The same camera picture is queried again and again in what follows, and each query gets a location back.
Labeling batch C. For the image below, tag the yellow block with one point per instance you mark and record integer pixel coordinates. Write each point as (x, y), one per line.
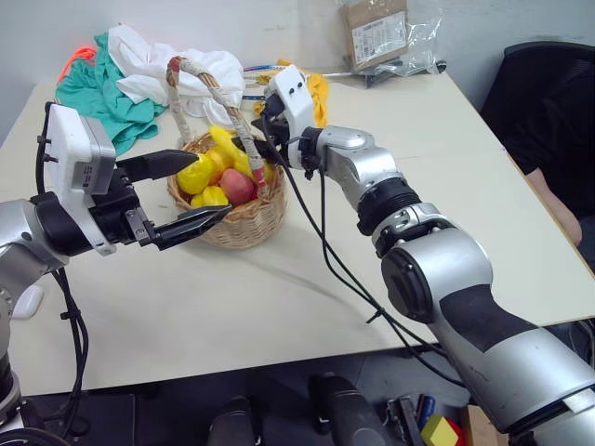
(439, 432)

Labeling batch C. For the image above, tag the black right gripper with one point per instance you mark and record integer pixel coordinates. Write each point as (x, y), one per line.
(276, 125)

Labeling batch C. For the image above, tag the black hand tool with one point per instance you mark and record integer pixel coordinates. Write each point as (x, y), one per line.
(404, 415)

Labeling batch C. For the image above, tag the yellow banana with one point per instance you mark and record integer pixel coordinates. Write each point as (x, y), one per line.
(225, 146)

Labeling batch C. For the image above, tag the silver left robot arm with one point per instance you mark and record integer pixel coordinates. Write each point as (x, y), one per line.
(18, 232)

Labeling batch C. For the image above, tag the seated person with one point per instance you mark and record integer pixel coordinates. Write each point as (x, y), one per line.
(558, 209)

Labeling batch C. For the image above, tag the dark rounded shape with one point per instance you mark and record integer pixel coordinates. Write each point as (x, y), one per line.
(232, 423)
(346, 409)

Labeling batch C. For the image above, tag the orange cloth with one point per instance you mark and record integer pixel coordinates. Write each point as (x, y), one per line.
(74, 58)

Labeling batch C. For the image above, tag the green cloth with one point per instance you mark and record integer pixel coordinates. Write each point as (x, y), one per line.
(107, 102)

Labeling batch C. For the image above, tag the yellow star fruit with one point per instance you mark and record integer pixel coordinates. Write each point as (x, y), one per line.
(211, 196)

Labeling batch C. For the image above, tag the red apple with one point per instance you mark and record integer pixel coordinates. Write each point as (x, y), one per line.
(237, 186)

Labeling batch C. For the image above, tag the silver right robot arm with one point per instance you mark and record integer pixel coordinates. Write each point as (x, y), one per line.
(465, 260)

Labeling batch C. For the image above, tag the yellow lemon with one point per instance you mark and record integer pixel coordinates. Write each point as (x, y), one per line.
(195, 176)

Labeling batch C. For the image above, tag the white cloth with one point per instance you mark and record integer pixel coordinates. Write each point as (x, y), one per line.
(153, 69)

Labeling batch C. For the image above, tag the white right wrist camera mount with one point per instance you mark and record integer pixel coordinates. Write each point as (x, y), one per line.
(293, 97)

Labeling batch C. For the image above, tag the clear plastic bag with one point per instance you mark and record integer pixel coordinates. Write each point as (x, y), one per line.
(423, 51)

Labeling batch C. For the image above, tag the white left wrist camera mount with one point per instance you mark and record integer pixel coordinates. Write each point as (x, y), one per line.
(65, 139)

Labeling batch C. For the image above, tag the black office chair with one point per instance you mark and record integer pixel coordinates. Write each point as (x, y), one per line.
(548, 107)

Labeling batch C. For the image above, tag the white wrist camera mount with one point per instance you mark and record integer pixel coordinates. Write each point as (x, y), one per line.
(293, 97)
(65, 139)

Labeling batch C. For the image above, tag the brown cardboard box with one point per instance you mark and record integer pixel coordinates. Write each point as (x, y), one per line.
(376, 32)

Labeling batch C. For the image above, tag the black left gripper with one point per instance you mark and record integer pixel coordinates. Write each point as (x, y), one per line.
(116, 213)

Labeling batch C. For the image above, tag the yellow cloth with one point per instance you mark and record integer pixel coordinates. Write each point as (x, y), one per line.
(318, 97)

